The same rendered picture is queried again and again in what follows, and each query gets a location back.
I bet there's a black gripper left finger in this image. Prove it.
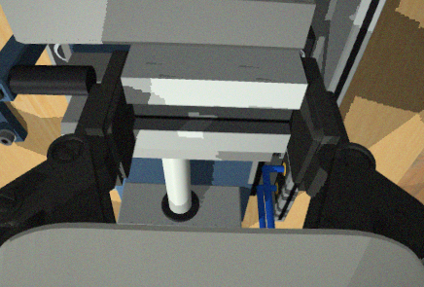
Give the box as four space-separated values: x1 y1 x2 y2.
0 51 136 247

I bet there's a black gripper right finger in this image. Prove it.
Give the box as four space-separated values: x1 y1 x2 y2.
287 57 424 266

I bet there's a grey flat bar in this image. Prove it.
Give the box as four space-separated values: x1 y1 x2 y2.
66 53 112 83

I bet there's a dark grey slotted block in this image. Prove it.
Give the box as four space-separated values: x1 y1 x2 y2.
121 45 308 153

